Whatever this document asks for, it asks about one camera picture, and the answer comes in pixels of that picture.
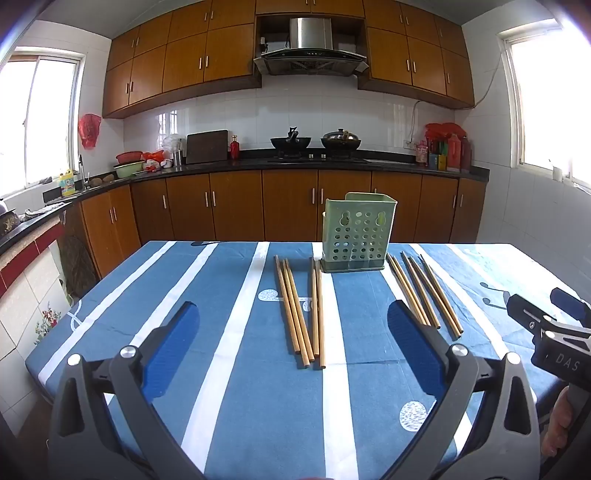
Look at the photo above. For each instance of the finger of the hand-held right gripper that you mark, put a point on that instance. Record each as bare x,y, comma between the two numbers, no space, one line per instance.
570,300
519,307

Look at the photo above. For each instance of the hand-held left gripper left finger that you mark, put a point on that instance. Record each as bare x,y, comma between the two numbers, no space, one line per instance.
171,341

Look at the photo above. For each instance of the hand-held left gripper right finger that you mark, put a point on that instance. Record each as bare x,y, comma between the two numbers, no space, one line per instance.
415,346

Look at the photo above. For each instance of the wooden chopstick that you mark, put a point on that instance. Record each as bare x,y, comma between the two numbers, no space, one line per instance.
443,295
437,300
418,295
320,318
429,295
294,316
314,309
300,309
285,304
408,290

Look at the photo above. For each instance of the green perforated utensil holder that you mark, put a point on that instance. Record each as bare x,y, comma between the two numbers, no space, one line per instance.
360,233

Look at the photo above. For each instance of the person's right hand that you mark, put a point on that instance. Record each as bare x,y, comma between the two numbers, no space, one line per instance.
556,424

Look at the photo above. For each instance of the blue white striped tablecloth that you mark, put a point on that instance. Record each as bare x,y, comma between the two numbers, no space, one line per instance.
258,323

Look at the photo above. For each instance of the group of condiment bottles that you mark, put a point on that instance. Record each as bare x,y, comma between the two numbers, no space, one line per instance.
445,154

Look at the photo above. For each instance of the green basin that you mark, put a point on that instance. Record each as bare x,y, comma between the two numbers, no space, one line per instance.
128,170

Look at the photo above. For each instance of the brown wooden lower cabinets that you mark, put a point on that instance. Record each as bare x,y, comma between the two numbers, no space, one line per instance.
286,203

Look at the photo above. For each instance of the metal cup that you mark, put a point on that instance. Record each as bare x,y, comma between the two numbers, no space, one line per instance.
178,158

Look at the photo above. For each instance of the yellow detergent bottle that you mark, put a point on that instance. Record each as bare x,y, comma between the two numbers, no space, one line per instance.
67,184

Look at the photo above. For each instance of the red basin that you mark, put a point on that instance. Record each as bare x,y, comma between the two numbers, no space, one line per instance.
129,157

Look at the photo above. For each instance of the metal faucet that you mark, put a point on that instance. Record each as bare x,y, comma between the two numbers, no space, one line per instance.
81,168

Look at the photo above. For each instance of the black kitchen countertop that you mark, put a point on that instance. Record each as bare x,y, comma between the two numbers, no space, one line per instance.
249,162

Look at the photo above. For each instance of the dark cutting board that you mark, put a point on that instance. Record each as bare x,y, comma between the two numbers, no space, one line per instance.
207,146

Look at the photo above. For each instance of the red bottle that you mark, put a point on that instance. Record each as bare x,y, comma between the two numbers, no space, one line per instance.
235,150

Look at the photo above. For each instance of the gas stove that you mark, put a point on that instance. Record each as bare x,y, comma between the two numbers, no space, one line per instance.
318,159

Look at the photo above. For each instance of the black pot with lid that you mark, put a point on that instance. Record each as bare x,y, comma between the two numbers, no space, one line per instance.
340,141

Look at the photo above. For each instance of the red plastic bag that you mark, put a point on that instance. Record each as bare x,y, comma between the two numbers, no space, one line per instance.
89,130

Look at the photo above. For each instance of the black wok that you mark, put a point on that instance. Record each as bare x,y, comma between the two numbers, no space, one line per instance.
291,142

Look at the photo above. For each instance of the steel range hood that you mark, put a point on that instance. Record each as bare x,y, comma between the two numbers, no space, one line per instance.
310,34

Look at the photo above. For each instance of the white wall outlet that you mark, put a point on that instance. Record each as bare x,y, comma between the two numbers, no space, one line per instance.
408,144

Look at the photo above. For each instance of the window with white frame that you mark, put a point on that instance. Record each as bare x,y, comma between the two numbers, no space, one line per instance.
549,101

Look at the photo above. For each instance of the window with sliding frame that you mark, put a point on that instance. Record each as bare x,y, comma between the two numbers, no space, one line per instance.
46,115

